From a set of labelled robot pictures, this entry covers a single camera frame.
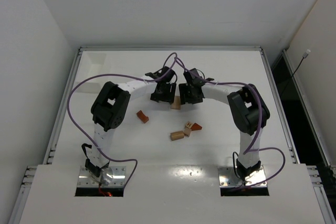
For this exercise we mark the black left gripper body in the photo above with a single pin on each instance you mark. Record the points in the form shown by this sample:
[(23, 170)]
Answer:
[(163, 96)]

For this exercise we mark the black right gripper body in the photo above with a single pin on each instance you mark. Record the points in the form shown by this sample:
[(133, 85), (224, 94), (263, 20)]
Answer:
[(189, 98)]

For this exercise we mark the light wood letter cube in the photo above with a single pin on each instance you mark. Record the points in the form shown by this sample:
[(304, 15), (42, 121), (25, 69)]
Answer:
[(188, 128)]

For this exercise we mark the reddish-brown triangular wood block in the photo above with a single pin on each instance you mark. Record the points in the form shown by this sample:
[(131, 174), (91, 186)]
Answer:
[(196, 127)]

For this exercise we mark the reddish-brown arch wood block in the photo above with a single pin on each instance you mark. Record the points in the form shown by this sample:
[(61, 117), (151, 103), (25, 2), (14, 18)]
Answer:
[(144, 119)]

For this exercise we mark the light wood cylinder block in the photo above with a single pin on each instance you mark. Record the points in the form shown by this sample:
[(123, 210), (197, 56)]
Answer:
[(177, 135)]

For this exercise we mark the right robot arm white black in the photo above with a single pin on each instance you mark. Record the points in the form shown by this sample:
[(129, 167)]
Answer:
[(249, 112)]

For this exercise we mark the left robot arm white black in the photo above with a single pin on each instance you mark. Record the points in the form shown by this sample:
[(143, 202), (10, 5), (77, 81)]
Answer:
[(110, 106)]

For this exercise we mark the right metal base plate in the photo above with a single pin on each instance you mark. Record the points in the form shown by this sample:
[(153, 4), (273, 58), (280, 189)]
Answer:
[(228, 179)]

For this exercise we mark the metal base plate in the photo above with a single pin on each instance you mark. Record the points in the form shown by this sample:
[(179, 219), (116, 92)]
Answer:
[(228, 179), (111, 177)]

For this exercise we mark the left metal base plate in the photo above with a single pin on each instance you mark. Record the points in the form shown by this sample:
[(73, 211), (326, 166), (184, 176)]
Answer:
[(111, 177)]

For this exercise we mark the black cable white connector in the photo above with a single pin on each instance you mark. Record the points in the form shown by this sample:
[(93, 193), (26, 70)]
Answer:
[(304, 56)]

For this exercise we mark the aluminium table frame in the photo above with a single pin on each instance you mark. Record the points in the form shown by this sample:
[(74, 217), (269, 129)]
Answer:
[(173, 181)]

